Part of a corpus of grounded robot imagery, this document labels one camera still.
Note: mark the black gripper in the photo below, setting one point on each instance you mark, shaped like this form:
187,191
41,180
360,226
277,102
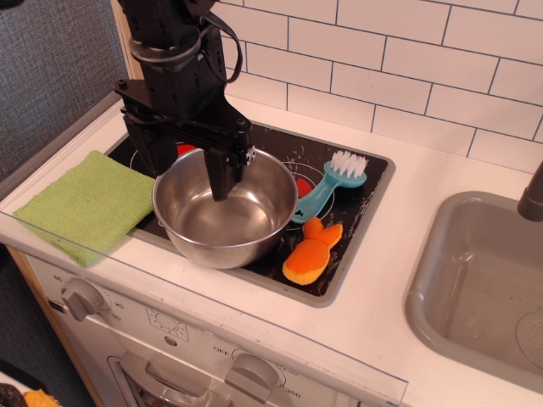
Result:
181,97

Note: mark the green cloth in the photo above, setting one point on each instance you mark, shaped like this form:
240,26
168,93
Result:
89,208

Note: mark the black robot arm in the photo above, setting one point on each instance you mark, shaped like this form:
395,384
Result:
183,24

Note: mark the stainless steel bowl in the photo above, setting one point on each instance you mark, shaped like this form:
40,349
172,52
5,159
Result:
231,233

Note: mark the black toy stovetop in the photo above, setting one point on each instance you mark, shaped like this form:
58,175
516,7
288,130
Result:
351,207

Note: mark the orange plush fish toy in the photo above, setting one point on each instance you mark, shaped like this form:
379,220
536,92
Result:
312,255

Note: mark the blue dish brush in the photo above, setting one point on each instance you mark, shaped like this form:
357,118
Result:
344,169

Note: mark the grey left timer knob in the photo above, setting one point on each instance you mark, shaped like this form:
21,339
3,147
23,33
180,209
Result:
81,298

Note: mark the grey right oven knob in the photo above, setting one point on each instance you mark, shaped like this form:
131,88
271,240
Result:
253,377

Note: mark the orange object bottom left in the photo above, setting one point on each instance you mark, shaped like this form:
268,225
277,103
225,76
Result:
13,397

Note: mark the grey plastic sink basin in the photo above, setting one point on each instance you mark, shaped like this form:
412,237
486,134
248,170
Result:
476,295

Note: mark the grey faucet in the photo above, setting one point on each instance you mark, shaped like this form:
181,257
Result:
530,205

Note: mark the wooden side post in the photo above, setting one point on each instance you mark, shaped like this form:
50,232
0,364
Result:
133,67

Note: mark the oven door handle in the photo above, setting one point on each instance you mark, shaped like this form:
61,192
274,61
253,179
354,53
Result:
181,377

